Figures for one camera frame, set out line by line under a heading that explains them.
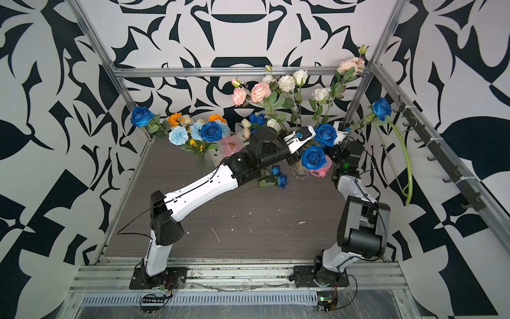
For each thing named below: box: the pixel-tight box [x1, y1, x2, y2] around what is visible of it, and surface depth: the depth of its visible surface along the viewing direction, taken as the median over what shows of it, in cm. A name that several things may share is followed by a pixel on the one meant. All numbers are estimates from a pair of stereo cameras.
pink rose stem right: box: [317, 44, 370, 128], surface depth 79 cm
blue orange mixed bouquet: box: [130, 106, 231, 155], surface depth 73 cm
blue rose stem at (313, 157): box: [300, 144, 328, 171], surface depth 56 cm
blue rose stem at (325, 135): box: [314, 123, 338, 148], surface depth 57 cm
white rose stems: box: [262, 69, 332, 128], surface depth 83 cm
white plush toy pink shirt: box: [221, 134, 243, 158], surface depth 107 cm
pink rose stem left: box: [231, 77, 273, 117], surface depth 71 cm
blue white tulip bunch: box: [241, 112, 267, 140], surface depth 87 cm
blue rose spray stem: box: [345, 97, 393, 132], surface depth 65 cm
